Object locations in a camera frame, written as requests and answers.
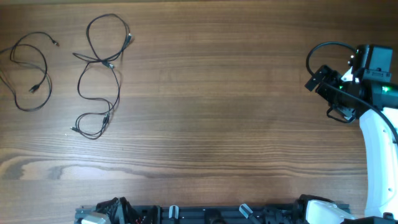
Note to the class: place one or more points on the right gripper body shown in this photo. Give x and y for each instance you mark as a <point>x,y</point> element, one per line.
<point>321,78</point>

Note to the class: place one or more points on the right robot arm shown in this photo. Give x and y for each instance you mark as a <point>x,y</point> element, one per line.
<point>364,93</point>

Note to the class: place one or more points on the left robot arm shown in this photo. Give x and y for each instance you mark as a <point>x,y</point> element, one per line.
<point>116,210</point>

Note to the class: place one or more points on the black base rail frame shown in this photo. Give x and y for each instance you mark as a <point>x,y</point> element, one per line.
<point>276,213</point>

